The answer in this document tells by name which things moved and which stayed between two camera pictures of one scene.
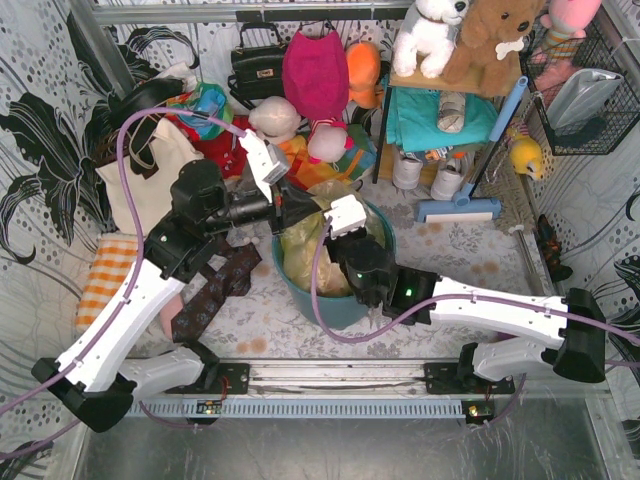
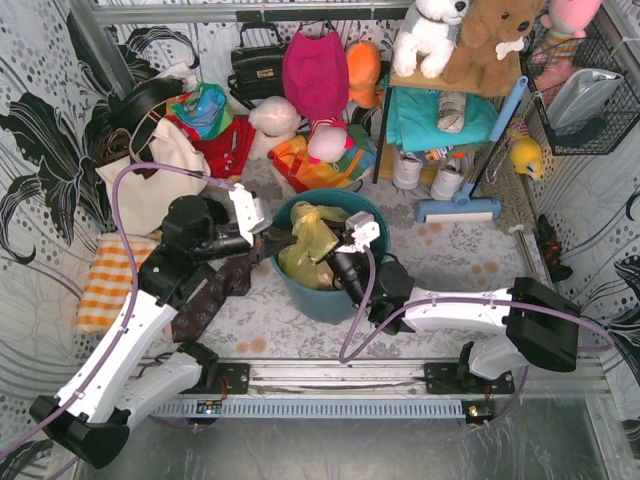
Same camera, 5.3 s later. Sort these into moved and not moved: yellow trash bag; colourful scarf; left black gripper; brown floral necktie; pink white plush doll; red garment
Moved: left black gripper; yellow trash bag
Not moved: colourful scarf; brown floral necktie; pink white plush doll; red garment
